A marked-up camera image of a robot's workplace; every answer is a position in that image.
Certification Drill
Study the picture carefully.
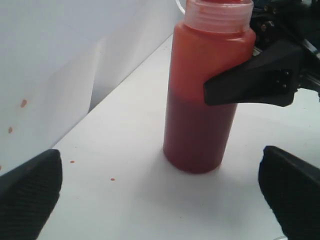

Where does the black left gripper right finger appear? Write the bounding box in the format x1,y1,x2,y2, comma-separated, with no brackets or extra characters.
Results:
258,145,320,240

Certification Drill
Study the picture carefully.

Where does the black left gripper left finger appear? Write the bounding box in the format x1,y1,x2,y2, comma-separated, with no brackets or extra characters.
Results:
0,149,63,240

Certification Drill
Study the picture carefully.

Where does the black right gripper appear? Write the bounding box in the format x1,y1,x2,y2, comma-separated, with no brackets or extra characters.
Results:
203,0,320,107

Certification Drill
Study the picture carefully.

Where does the red sauce bottle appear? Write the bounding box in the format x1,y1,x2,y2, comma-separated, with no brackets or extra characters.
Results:
162,0,257,175

